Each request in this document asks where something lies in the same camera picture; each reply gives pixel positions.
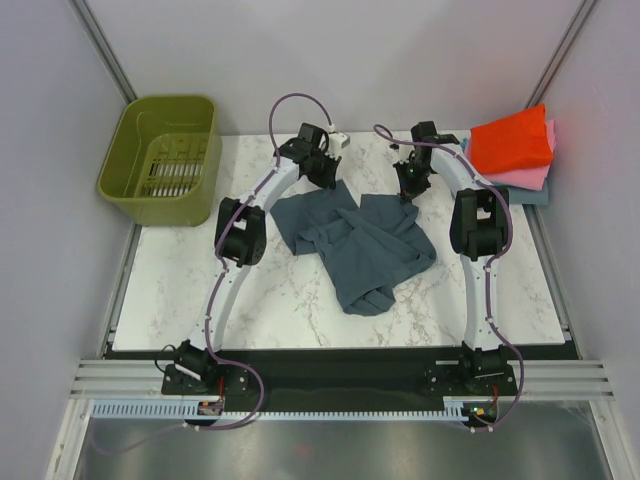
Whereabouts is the aluminium corner post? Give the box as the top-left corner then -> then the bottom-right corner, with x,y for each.
525,0 -> 600,108
69,0 -> 137,103

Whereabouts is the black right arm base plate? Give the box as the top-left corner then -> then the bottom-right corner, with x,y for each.
420,362 -> 518,397

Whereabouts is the olive green plastic basket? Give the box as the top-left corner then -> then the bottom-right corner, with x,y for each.
97,95 -> 222,227

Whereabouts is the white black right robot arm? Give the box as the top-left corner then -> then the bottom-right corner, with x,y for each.
394,121 -> 513,394

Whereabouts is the light blue slotted cable duct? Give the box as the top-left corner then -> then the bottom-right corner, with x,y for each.
90,398 -> 496,422

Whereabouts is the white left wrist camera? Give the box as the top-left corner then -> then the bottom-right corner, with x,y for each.
326,131 -> 350,157

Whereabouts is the folded red t shirt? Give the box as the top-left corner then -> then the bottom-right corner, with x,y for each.
470,104 -> 553,175

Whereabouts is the folded pink t shirt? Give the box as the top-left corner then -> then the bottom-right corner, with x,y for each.
463,120 -> 556,190

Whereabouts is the aluminium extrusion rail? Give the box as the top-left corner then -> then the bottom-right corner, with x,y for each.
70,360 -> 614,401

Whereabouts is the folded grey blue t shirt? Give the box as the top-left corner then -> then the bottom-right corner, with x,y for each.
507,181 -> 550,206

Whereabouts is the slate blue t shirt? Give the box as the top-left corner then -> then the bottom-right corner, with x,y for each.
271,180 -> 437,316

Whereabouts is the aluminium left corner post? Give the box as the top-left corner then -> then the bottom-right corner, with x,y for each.
69,0 -> 137,103

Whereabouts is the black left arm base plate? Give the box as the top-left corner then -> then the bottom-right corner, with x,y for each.
161,364 -> 260,397

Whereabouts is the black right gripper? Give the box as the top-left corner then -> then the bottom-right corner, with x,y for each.
393,158 -> 433,205

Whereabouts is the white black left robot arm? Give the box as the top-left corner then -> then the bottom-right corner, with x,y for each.
162,123 -> 350,395

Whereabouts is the aluminium right corner post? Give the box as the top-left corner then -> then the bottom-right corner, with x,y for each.
525,0 -> 600,108

